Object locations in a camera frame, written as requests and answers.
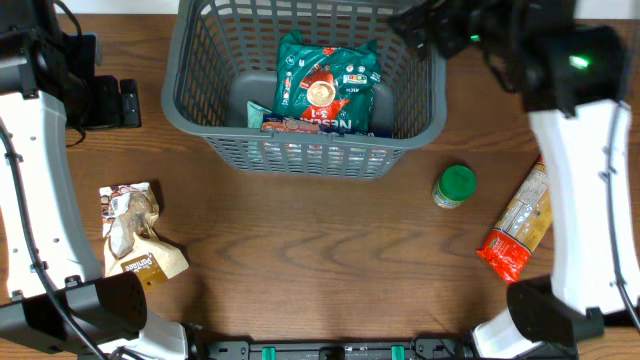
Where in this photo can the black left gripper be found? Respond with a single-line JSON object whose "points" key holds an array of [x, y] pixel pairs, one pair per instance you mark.
{"points": [[113, 115]]}

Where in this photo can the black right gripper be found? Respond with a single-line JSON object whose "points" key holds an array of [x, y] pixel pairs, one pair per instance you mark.
{"points": [[444, 16]]}

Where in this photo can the white brown bread bag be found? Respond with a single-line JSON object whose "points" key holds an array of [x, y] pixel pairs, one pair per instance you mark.
{"points": [[129, 213]]}

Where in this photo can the green Nescafe coffee bag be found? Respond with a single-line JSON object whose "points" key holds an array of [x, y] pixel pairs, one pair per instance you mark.
{"points": [[327, 86]]}

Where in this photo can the small teal wipes packet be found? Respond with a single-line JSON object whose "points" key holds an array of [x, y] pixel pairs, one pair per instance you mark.
{"points": [[255, 115]]}

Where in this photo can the green lidded small jar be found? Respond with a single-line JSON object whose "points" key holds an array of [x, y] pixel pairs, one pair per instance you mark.
{"points": [[456, 184]]}

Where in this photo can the orange snack packet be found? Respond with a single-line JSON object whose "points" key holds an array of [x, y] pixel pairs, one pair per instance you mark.
{"points": [[522, 225]]}

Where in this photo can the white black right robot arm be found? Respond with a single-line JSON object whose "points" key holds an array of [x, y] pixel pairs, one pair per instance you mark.
{"points": [[572, 79]]}

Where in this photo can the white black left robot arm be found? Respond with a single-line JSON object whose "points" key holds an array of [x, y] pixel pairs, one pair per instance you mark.
{"points": [[60, 298]]}

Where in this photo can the grey plastic slotted basket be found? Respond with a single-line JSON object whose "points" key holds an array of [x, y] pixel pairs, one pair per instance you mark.
{"points": [[223, 56]]}

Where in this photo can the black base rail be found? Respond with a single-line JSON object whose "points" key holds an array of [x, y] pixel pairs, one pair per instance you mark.
{"points": [[419, 348]]}

